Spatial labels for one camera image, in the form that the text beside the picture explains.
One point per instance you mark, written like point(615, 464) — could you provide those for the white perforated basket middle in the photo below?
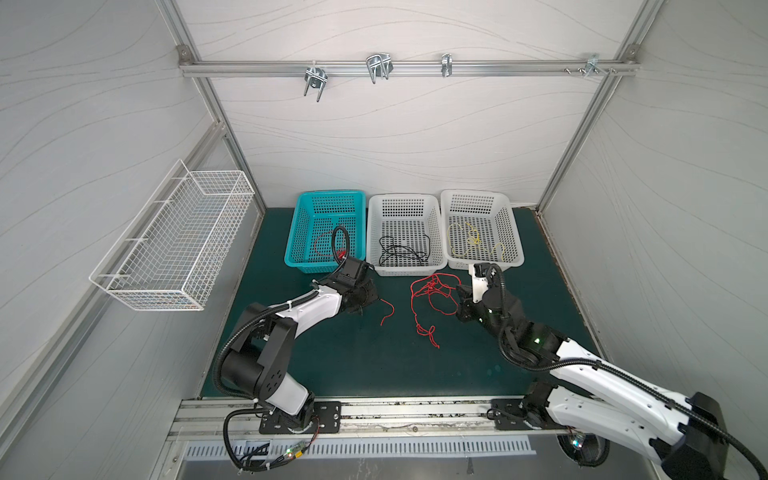
point(405, 235)

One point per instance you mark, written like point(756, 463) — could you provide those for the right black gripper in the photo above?
point(472, 307)

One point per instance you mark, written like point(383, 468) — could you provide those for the teal perforated plastic basket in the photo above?
point(325, 222)

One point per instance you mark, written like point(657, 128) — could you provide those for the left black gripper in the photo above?
point(372, 292)

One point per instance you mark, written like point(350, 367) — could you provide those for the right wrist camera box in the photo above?
point(479, 280)

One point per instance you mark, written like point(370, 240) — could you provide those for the white perforated basket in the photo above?
point(405, 235)
point(480, 226)

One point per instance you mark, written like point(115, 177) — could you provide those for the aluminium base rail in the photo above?
point(366, 417)

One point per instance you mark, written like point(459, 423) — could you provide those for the small metal bracket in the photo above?
point(446, 65)

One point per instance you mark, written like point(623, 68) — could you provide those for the white slotted cable duct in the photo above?
point(332, 447)

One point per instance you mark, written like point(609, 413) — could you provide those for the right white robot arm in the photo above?
point(595, 403)

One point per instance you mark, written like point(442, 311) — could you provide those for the metal u-bolt clamp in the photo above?
point(315, 78)
point(379, 66)

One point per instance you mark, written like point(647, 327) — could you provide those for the white wire wall basket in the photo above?
point(169, 256)

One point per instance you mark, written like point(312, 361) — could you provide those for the horizontal aluminium rail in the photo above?
point(401, 68)

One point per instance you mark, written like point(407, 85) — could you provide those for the dark green table mat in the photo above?
point(401, 347)

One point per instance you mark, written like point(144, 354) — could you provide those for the white perforated basket right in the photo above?
point(480, 226)

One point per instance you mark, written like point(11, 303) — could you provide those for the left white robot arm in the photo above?
point(253, 363)

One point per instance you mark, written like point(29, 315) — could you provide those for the metal U-bolt clamp left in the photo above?
point(315, 78)

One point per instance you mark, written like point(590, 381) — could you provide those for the metal U-bolt clamp middle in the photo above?
point(379, 66)

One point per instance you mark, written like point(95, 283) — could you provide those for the metal clamp right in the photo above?
point(591, 68)

